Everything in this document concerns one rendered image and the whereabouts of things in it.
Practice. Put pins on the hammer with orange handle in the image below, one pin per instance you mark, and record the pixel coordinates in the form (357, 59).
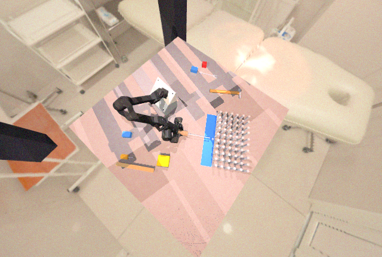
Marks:
(227, 92)

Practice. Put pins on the blue flat strip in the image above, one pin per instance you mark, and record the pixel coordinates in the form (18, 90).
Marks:
(208, 143)

